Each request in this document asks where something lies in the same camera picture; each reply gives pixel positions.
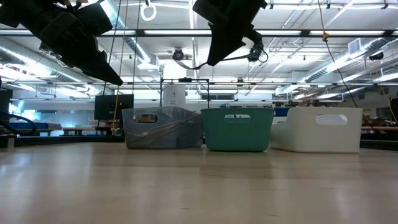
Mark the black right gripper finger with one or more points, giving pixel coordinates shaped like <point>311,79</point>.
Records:
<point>224,43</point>

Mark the teal plastic bin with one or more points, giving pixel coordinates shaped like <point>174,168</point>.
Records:
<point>236,137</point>

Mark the grey translucent plastic bin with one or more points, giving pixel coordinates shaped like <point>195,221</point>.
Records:
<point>186,137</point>

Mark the white plastic bin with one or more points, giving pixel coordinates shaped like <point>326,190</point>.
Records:
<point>326,140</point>

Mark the black ceiling device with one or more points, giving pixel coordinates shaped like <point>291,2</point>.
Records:
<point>256,51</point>

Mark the black overhead beam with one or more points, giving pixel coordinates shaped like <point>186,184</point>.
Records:
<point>140,32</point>

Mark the black monitor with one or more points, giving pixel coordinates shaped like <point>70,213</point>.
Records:
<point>105,107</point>

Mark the white sign panel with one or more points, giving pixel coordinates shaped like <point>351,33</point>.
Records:
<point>174,95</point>

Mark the black round overhead camera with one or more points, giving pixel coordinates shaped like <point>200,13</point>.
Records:
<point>178,55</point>

